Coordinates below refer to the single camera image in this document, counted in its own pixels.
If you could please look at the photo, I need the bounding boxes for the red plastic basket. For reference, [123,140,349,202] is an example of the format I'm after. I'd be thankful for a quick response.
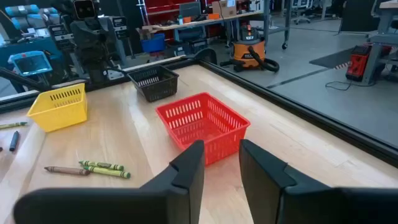
[155,91,251,166]

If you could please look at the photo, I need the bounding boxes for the brown crayon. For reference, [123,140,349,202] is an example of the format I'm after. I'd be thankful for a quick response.
[44,166,91,177]

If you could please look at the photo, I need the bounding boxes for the red and black tool case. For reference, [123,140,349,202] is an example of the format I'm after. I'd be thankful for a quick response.
[345,44,373,83]

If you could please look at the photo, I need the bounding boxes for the black floor cable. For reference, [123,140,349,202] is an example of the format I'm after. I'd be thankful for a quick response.
[325,80,377,91]

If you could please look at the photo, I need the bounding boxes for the orange shop vacuum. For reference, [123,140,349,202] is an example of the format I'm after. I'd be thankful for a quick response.
[220,24,280,73]

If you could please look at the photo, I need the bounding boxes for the cardboard box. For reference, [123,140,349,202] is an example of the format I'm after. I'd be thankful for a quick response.
[211,0,238,18]

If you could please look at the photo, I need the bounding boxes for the grey metal cart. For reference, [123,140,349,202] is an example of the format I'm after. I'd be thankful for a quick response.
[263,0,294,50]

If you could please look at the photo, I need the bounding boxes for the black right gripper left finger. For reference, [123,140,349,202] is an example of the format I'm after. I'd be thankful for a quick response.
[12,139,206,224]

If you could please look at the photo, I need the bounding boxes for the blue foam rolls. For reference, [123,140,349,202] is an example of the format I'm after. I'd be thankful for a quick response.
[4,4,60,31]

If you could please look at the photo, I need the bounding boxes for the grey box with white label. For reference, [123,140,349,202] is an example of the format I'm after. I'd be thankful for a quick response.
[107,15,131,40]
[48,24,75,51]

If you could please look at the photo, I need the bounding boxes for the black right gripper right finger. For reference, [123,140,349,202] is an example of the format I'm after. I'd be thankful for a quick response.
[238,139,398,224]

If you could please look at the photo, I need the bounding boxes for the yellow plastic basket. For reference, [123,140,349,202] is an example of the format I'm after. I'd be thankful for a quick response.
[26,82,88,133]

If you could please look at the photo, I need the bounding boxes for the light blue framed screen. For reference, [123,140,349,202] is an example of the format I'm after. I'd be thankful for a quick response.
[7,50,53,77]

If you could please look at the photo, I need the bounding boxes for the green crayon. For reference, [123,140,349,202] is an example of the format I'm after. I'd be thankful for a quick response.
[82,166,131,180]
[78,160,124,172]
[0,121,28,130]

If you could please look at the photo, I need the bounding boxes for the wooden workbench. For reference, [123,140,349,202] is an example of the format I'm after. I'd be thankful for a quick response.
[146,10,266,41]

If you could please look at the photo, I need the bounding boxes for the black storage crate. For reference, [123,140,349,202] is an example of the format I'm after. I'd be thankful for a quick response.
[166,39,209,58]

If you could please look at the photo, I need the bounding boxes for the black mat with striped edge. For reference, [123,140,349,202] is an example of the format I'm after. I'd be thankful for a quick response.
[309,46,357,70]

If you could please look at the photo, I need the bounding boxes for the black plastic basket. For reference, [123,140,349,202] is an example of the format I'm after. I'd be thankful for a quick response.
[126,64,180,103]

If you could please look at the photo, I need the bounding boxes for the blue storage bin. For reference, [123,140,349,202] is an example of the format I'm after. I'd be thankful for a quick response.
[141,33,166,54]

